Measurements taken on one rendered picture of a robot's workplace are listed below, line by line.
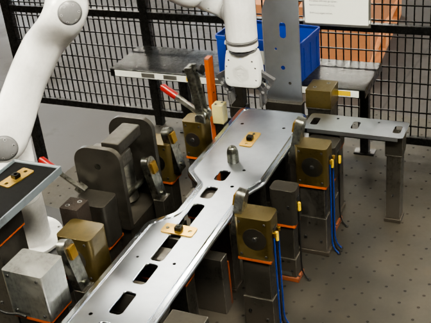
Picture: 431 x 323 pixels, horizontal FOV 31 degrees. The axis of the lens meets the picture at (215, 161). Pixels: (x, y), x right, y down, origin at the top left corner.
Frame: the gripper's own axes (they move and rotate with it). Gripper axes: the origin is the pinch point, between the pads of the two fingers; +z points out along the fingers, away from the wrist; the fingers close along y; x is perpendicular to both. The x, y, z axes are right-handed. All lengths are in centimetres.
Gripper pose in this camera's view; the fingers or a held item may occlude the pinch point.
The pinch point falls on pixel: (247, 100)
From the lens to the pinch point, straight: 215.9
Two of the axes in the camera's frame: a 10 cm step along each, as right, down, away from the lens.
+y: 9.1, 1.2, -4.0
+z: 1.0, 8.6, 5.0
